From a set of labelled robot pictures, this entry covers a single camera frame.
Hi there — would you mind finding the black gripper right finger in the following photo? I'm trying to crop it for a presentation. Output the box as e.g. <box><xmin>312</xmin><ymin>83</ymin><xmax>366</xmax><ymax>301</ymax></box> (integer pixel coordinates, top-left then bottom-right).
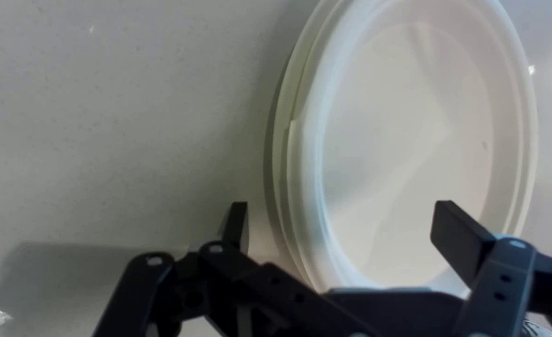
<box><xmin>428</xmin><ymin>198</ymin><xmax>552</xmax><ymax>337</ymax></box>

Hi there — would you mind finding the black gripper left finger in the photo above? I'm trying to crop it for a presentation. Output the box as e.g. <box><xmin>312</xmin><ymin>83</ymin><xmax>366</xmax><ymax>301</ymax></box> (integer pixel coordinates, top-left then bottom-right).
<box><xmin>93</xmin><ymin>199</ymin><xmax>376</xmax><ymax>337</ymax></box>

